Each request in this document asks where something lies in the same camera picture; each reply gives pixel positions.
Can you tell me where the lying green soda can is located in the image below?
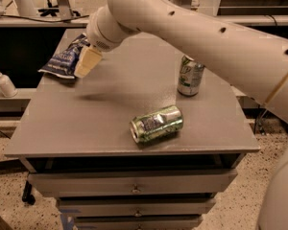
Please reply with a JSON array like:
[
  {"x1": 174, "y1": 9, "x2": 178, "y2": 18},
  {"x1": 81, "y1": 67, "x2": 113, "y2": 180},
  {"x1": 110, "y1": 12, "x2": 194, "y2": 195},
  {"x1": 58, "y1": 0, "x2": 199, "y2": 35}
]
[{"x1": 130, "y1": 105, "x2": 183, "y2": 144}]

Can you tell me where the black cable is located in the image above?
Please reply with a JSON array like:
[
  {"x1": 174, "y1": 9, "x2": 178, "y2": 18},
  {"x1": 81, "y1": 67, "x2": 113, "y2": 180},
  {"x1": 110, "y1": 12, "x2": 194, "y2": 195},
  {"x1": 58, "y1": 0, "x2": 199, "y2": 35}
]
[{"x1": 0, "y1": 13, "x2": 90, "y2": 24}]

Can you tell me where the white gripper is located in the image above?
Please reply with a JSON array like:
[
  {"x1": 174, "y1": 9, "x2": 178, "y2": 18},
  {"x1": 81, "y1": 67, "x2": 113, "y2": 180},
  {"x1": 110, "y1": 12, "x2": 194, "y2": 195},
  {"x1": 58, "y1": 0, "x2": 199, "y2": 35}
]
[{"x1": 74, "y1": 5, "x2": 141, "y2": 78}]

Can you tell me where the cabinet drawer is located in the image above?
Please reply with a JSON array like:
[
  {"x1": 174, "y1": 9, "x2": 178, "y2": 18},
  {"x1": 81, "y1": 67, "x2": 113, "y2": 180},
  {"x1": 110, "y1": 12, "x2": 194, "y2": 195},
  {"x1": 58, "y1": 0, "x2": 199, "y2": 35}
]
[
  {"x1": 28, "y1": 169, "x2": 237, "y2": 197},
  {"x1": 75, "y1": 215, "x2": 203, "y2": 230},
  {"x1": 58, "y1": 195, "x2": 215, "y2": 217}
]

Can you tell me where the bottom cabinet drawer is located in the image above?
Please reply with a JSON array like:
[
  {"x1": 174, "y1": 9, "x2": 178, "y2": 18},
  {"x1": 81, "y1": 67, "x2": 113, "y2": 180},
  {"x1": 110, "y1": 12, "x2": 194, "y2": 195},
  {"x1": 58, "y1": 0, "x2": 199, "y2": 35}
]
[{"x1": 75, "y1": 215, "x2": 203, "y2": 230}]

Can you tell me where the grey metal shelf rail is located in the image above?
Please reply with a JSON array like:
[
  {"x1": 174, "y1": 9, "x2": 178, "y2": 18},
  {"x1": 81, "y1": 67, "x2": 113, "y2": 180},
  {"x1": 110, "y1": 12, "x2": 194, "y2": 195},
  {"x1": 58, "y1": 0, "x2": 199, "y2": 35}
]
[{"x1": 0, "y1": 15, "x2": 288, "y2": 28}]

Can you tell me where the white pump bottle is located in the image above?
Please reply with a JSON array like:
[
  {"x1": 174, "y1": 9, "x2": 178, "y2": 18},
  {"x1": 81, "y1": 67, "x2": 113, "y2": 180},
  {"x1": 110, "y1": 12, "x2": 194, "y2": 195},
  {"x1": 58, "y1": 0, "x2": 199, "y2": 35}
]
[{"x1": 0, "y1": 72, "x2": 17, "y2": 98}]

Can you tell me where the middle cabinet drawer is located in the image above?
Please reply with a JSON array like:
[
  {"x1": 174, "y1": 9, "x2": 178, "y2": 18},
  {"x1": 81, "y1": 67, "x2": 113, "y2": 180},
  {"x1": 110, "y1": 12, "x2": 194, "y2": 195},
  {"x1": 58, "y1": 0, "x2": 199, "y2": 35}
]
[{"x1": 58, "y1": 195, "x2": 215, "y2": 217}]

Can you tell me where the upright green soda can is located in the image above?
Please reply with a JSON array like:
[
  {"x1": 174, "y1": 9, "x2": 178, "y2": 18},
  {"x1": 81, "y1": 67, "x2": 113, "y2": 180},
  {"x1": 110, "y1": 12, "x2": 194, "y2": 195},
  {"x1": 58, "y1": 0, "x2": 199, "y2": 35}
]
[{"x1": 177, "y1": 55, "x2": 205, "y2": 97}]

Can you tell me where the blue chip bag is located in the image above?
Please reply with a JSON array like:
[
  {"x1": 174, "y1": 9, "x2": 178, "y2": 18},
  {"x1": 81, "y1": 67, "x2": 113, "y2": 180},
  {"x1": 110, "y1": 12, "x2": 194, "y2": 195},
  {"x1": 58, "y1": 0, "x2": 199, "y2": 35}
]
[{"x1": 38, "y1": 33, "x2": 90, "y2": 79}]

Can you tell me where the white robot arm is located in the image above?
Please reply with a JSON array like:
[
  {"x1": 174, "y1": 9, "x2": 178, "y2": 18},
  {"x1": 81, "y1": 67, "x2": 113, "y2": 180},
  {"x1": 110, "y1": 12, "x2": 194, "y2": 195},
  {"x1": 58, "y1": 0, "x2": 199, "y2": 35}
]
[{"x1": 75, "y1": 0, "x2": 288, "y2": 124}]

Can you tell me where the grey drawer cabinet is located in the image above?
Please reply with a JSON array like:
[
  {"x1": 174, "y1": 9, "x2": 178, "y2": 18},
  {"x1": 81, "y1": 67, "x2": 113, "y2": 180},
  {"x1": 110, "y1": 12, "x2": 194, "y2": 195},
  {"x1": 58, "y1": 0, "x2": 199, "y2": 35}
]
[{"x1": 3, "y1": 26, "x2": 261, "y2": 230}]

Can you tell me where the top cabinet drawer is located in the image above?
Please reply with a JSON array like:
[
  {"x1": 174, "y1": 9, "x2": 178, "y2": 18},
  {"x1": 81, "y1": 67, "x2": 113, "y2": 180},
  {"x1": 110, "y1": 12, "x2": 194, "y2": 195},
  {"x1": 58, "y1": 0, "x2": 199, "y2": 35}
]
[{"x1": 28, "y1": 169, "x2": 237, "y2": 197}]

